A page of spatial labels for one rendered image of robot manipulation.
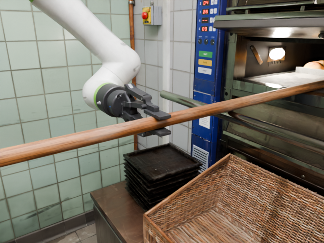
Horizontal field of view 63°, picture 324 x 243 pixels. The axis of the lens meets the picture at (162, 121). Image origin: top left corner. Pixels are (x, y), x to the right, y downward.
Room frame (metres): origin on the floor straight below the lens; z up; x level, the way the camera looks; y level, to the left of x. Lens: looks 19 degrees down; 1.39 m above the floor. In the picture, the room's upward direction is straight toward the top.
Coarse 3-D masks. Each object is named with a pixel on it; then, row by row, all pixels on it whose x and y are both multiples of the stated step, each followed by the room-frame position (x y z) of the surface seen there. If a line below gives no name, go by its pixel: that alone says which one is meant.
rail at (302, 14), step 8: (216, 16) 1.07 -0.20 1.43; (224, 16) 1.03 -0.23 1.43; (232, 16) 1.00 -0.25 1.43; (240, 16) 0.97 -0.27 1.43; (248, 16) 0.94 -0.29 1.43; (256, 16) 0.92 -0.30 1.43; (264, 16) 0.89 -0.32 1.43; (272, 16) 0.87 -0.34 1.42; (280, 16) 0.85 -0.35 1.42; (288, 16) 0.83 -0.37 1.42; (296, 16) 0.81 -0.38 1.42; (304, 16) 0.79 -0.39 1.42; (312, 16) 0.77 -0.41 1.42; (320, 16) 0.75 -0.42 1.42
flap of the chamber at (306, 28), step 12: (216, 24) 1.06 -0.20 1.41; (228, 24) 1.01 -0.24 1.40; (240, 24) 0.96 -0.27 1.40; (252, 24) 0.92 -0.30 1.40; (264, 24) 0.89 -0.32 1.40; (276, 24) 0.85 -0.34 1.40; (288, 24) 0.82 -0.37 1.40; (300, 24) 0.79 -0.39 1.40; (312, 24) 0.76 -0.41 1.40; (252, 36) 1.13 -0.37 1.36; (264, 36) 1.08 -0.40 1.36; (276, 36) 1.03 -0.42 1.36; (288, 36) 0.98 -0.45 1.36; (300, 36) 0.94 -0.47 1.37; (312, 36) 0.90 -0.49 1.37
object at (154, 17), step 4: (144, 8) 1.63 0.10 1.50; (148, 8) 1.59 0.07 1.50; (152, 8) 1.58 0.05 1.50; (156, 8) 1.59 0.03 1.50; (160, 8) 1.61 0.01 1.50; (152, 12) 1.58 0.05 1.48; (156, 12) 1.59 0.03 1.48; (160, 12) 1.61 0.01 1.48; (148, 16) 1.59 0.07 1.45; (152, 16) 1.58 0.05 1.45; (156, 16) 1.59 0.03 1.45; (160, 16) 1.61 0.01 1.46; (144, 20) 1.63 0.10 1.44; (148, 20) 1.59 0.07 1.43; (152, 20) 1.58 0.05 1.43; (156, 20) 1.59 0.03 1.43; (160, 20) 1.61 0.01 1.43; (144, 24) 1.64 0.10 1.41; (148, 24) 1.60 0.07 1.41; (152, 24) 1.58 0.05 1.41; (156, 24) 1.59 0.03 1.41; (160, 24) 1.61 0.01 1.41
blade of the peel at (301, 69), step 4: (296, 68) 1.36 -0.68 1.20; (300, 68) 1.35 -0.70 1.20; (304, 68) 1.33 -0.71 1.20; (308, 68) 1.31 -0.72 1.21; (312, 68) 1.30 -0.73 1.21; (300, 72) 1.34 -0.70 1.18; (304, 72) 1.33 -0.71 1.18; (308, 72) 1.31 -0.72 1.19; (312, 72) 1.29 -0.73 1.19; (316, 72) 1.28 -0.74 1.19; (320, 72) 1.27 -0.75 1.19
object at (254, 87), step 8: (240, 80) 1.14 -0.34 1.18; (248, 80) 1.14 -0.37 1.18; (240, 88) 1.12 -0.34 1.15; (248, 88) 1.09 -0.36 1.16; (256, 88) 1.06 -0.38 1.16; (264, 88) 1.03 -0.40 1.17; (272, 88) 1.00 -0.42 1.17; (280, 88) 0.98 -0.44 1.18; (288, 96) 0.94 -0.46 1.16; (296, 96) 0.92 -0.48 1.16; (304, 96) 0.90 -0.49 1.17; (312, 96) 0.87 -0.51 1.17; (320, 96) 0.85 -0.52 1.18; (304, 104) 0.89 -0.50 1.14; (312, 104) 0.87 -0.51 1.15; (320, 104) 0.85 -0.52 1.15
